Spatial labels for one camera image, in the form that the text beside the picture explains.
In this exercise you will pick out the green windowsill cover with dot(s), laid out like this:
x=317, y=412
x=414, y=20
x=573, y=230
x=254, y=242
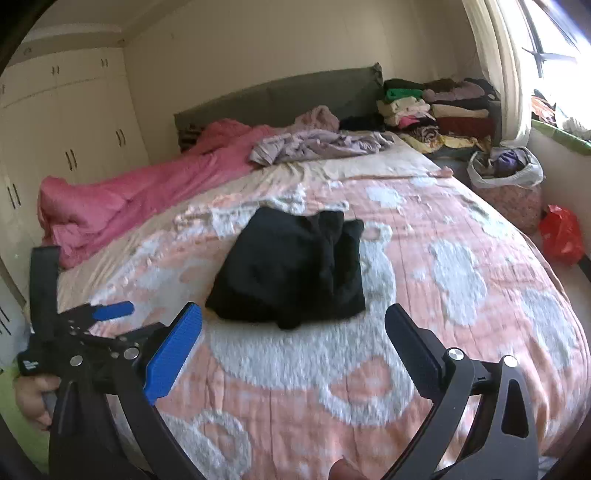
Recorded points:
x=568, y=138

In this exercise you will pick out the pink quilt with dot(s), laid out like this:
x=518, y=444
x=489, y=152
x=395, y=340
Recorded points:
x=115, y=198

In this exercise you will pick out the cream curtain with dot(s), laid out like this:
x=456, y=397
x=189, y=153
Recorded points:
x=503, y=69

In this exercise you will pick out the striped pillow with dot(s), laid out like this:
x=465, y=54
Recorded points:
x=189, y=136

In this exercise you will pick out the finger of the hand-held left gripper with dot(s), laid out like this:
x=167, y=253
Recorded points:
x=147, y=334
x=113, y=311

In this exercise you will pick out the lilac crumpled garment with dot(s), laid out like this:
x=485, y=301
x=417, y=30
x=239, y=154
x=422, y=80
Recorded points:
x=314, y=145

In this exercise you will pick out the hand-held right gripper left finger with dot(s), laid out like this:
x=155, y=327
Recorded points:
x=178, y=350

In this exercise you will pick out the red plastic bag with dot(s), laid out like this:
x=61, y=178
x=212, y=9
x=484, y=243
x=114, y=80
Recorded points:
x=561, y=235

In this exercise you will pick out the black sweater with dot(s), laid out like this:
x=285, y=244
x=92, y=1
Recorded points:
x=286, y=267

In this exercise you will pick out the dusty pink garment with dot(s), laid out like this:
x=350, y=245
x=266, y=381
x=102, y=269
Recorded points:
x=318, y=117

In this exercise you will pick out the olive green headboard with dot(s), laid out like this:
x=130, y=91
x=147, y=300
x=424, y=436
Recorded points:
x=300, y=90

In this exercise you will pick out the stack of folded clothes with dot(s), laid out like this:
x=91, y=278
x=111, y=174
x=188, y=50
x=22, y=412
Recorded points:
x=457, y=115

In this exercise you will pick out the cream wardrobe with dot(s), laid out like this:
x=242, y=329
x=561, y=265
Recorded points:
x=69, y=138

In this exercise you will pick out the floral fabric hamper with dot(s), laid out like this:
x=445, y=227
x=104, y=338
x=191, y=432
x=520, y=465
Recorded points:
x=508, y=207

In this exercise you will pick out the person's right hand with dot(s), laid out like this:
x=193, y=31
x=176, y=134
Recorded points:
x=344, y=470

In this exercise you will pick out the colourful clothes heap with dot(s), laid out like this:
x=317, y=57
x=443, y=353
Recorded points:
x=545, y=108

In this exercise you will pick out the person's green garment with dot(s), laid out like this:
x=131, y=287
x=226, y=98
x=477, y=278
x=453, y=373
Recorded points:
x=18, y=434

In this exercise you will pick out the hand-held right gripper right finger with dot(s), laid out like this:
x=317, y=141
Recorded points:
x=415, y=346

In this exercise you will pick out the black crumpled garment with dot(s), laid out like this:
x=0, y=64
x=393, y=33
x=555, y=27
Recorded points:
x=360, y=123

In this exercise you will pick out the window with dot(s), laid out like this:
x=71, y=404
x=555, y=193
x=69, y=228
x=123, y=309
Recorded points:
x=558, y=37

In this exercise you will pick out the person's left hand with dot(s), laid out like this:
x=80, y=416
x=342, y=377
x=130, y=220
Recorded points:
x=30, y=397

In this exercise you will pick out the peach patterned blanket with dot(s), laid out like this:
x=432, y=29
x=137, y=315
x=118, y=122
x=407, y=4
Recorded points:
x=415, y=323

